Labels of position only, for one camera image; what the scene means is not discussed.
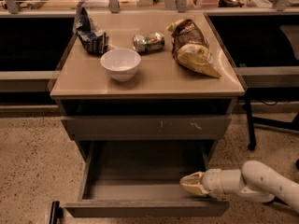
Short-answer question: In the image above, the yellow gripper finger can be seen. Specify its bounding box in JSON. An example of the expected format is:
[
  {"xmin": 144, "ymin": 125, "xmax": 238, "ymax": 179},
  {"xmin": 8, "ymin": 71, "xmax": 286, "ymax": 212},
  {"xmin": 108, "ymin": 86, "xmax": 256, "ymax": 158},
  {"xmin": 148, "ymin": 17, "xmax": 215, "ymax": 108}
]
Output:
[
  {"xmin": 182, "ymin": 185, "xmax": 208, "ymax": 197},
  {"xmin": 179, "ymin": 171, "xmax": 205, "ymax": 185}
]

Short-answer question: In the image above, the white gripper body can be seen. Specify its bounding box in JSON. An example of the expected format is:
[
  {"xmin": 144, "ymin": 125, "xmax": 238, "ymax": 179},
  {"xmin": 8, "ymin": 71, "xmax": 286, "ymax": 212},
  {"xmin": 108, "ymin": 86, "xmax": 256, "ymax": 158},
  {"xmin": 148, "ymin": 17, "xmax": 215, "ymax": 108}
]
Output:
[{"xmin": 201, "ymin": 169, "xmax": 224, "ymax": 198}]

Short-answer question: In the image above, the grey drawer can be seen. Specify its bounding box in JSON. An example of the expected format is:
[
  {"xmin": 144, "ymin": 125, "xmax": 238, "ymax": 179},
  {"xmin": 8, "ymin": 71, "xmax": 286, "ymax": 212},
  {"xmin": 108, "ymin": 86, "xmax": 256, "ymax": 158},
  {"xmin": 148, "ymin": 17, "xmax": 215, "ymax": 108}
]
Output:
[
  {"xmin": 64, "ymin": 141, "xmax": 229, "ymax": 217},
  {"xmin": 62, "ymin": 115, "xmax": 231, "ymax": 141}
]

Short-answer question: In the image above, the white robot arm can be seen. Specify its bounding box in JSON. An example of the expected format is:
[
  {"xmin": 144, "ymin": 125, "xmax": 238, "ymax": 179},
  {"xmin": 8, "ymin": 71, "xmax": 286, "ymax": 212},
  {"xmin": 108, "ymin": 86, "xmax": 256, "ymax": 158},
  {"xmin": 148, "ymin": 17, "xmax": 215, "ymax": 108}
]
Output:
[{"xmin": 179, "ymin": 161, "xmax": 299, "ymax": 213}]

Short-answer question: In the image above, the grey top drawer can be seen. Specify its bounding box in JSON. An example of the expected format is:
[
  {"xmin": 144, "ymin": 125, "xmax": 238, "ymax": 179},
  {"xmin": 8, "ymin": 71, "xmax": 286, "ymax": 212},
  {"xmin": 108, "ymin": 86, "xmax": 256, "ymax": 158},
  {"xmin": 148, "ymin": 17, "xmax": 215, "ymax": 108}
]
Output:
[{"xmin": 62, "ymin": 115, "xmax": 231, "ymax": 141}]

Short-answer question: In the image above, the grey drawer cabinet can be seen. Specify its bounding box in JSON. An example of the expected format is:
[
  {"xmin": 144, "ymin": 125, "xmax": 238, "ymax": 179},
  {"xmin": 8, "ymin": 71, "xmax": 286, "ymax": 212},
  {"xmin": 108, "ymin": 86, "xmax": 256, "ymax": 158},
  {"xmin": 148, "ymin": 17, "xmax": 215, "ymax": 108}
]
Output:
[{"xmin": 47, "ymin": 10, "xmax": 249, "ymax": 163}]

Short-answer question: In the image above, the black table leg with caster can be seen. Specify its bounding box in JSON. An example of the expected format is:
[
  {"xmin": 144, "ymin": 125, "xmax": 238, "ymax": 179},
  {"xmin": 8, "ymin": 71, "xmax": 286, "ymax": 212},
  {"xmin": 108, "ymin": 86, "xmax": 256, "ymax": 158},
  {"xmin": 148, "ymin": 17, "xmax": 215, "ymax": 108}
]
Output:
[{"xmin": 244, "ymin": 91, "xmax": 256, "ymax": 151}]

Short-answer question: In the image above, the brown chip bag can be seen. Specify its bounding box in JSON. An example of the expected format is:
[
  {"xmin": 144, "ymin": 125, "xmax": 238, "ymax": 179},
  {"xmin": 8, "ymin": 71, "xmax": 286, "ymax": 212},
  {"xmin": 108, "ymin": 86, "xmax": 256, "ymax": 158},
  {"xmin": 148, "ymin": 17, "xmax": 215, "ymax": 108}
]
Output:
[{"xmin": 167, "ymin": 19, "xmax": 221, "ymax": 78}]

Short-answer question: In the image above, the white bowl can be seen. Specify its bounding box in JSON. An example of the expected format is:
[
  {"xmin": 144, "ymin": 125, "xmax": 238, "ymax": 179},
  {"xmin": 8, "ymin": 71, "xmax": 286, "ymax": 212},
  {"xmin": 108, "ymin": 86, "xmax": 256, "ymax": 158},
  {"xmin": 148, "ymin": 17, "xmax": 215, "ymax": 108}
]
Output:
[{"xmin": 100, "ymin": 49, "xmax": 141, "ymax": 82}]

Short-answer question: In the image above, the black object on floor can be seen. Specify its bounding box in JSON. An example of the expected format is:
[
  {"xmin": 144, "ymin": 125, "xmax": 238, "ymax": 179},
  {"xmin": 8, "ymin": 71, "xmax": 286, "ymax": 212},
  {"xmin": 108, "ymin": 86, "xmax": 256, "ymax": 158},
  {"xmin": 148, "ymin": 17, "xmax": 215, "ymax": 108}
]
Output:
[{"xmin": 49, "ymin": 201, "xmax": 64, "ymax": 224}]

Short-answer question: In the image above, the crushed silver soda can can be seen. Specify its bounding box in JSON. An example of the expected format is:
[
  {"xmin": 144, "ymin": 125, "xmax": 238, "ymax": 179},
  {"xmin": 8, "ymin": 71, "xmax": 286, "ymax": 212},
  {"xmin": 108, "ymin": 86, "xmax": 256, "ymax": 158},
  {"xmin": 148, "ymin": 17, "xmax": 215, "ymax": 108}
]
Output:
[{"xmin": 132, "ymin": 33, "xmax": 164, "ymax": 53}]

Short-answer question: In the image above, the blue crumpled chip bag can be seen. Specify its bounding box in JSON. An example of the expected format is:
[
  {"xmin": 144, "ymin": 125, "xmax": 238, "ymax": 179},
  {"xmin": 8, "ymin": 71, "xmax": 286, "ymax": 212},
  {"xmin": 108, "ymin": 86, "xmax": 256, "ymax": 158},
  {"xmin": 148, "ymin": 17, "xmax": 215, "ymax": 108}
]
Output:
[{"xmin": 76, "ymin": 8, "xmax": 109, "ymax": 55}]

